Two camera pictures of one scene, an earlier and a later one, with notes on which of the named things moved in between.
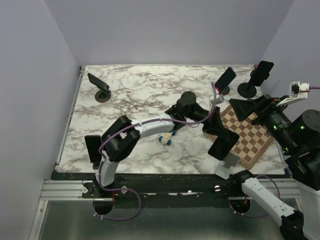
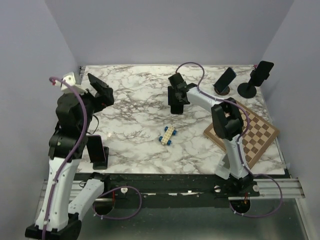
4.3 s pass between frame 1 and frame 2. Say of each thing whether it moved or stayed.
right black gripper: moved
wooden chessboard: stayed
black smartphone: moved
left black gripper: moved
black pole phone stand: stayed
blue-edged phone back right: stayed
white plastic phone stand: stayed
